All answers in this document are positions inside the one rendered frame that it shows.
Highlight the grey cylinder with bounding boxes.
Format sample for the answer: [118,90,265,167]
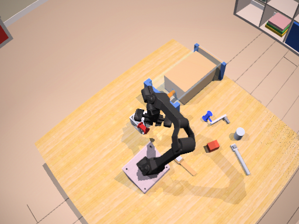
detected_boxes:
[234,127,245,141]

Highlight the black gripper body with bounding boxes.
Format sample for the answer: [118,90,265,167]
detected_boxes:
[134,108,172,128]

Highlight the blue-handled crank handle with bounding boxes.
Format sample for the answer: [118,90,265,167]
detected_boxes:
[202,111,230,125]

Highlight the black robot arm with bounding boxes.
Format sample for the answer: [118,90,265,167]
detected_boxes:
[137,85,196,176]

